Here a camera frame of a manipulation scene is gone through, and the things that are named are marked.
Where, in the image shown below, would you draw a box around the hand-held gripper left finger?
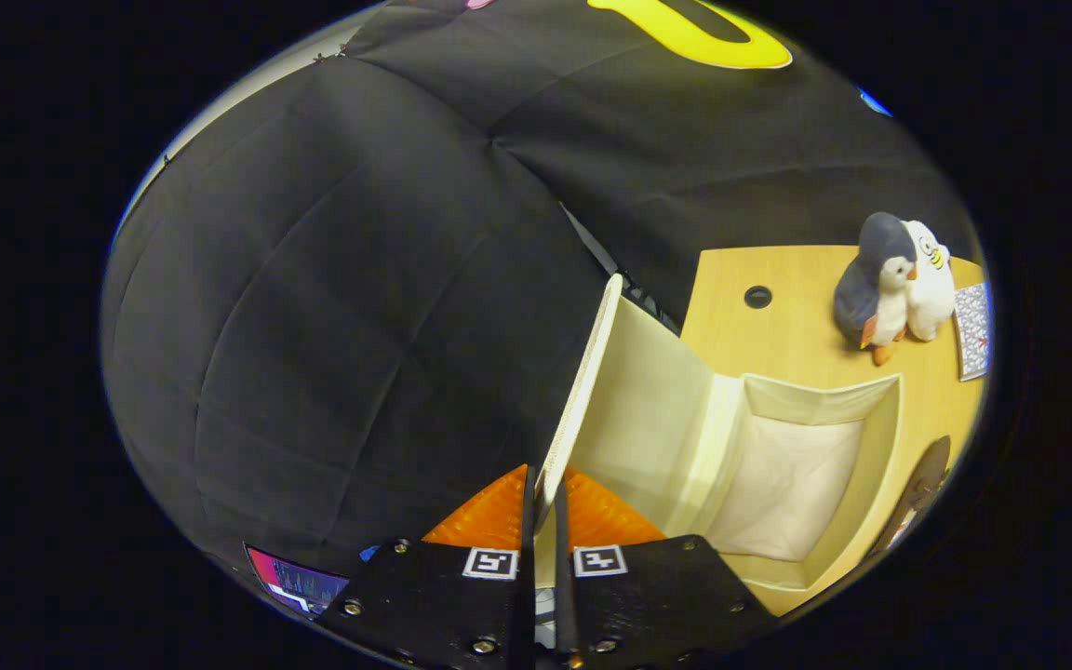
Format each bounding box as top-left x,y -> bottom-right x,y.
317,465 -> 537,670

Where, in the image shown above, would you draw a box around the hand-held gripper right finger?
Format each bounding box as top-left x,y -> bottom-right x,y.
553,468 -> 779,670

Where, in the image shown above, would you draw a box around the beige fabric storage box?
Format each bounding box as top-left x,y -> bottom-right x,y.
536,273 -> 906,617

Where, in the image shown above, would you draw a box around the brown fuzzy slipper shoe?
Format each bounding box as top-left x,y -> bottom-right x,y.
866,435 -> 953,561

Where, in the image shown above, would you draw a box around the colourful screen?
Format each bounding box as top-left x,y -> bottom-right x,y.
245,544 -> 351,617

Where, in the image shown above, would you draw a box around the grey penguin plush toy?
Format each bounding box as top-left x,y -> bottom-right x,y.
834,212 -> 918,367

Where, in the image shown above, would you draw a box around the white duck plush toy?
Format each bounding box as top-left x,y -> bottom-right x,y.
902,220 -> 958,342

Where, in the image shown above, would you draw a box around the grey patterned book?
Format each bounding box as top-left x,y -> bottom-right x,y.
953,282 -> 995,382

